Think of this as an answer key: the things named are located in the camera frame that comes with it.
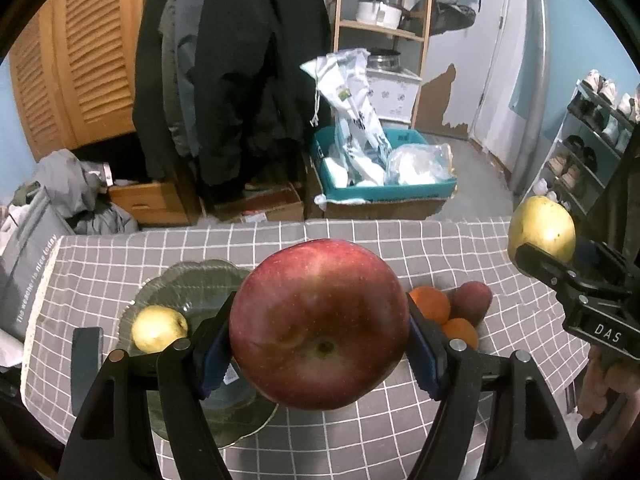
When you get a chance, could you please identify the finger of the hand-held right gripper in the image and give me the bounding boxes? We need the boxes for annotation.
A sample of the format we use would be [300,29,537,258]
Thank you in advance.
[514,241,596,306]
[572,240,633,288]

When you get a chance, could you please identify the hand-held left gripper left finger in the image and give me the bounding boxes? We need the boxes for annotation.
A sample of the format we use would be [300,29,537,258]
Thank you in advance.
[60,290,238,480]

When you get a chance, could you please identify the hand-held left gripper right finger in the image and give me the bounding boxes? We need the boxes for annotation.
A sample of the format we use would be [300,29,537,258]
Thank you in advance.
[406,292,576,480]

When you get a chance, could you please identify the yellow pear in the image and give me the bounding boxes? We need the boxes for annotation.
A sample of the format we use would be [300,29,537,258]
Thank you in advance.
[131,306,189,354]
[507,196,577,277]

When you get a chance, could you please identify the orange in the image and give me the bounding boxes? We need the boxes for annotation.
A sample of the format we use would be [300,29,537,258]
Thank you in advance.
[440,318,479,352]
[407,286,452,325]

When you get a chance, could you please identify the red apple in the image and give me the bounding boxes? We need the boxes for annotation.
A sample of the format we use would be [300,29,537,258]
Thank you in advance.
[451,281,493,326]
[229,239,412,411]

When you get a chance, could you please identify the grey glass plate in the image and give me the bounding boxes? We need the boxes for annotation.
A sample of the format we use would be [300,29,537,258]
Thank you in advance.
[118,259,281,448]

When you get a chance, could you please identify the person's right hand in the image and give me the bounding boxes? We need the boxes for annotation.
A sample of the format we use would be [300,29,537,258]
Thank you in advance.
[577,346,623,428]

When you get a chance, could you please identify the shoe rack with shoes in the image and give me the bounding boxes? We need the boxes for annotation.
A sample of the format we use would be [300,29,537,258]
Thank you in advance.
[532,70,640,211]

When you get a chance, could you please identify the dark flat rectangular object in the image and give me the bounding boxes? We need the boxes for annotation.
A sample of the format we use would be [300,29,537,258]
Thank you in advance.
[71,327,105,417]

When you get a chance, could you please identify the grey shoe rack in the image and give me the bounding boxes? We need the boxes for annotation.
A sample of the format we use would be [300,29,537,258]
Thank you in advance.
[521,81,640,217]

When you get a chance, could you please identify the grey checked tablecloth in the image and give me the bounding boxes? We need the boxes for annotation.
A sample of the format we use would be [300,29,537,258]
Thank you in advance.
[22,216,591,480]

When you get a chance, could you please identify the clear plastic bag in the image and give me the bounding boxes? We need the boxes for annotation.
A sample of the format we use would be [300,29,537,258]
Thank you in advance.
[386,143,454,187]

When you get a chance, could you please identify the wooden drawer box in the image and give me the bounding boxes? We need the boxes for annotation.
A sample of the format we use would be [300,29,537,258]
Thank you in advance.
[107,180,202,227]

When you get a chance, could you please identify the grey printed tote bag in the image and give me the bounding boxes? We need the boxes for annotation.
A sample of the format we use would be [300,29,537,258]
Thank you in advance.
[0,189,77,343]

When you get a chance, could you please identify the white door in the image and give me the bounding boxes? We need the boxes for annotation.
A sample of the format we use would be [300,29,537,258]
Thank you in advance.
[466,0,532,148]

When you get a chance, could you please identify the grey crumpled clothes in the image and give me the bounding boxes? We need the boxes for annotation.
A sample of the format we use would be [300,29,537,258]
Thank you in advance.
[36,149,140,237]

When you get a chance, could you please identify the white patterned drawer box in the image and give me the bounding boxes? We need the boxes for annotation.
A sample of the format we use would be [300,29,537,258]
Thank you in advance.
[366,67,422,124]

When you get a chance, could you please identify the wooden shelf unit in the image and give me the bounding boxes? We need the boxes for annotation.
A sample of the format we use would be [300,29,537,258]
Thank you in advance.
[331,0,435,132]

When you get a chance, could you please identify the white printed rice bag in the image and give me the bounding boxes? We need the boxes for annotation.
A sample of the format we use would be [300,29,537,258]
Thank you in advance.
[299,48,394,187]

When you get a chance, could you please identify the steel pot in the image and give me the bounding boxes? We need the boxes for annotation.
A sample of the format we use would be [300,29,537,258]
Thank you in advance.
[369,49,402,73]

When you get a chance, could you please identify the grey hooded jacket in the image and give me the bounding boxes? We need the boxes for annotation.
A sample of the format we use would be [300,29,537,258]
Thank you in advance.
[404,0,479,37]

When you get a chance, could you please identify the dark grey hanging jacket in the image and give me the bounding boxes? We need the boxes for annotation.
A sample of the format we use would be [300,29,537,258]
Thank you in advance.
[131,0,212,182]

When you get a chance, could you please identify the black hanging jacket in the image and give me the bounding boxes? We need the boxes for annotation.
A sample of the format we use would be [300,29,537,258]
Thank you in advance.
[192,0,334,190]

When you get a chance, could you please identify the white pot with lid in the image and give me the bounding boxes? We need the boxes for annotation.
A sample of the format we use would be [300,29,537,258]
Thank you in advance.
[355,0,404,29]

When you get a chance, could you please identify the wooden louvered wardrobe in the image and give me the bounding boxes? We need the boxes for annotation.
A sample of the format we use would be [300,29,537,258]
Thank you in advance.
[9,0,167,162]

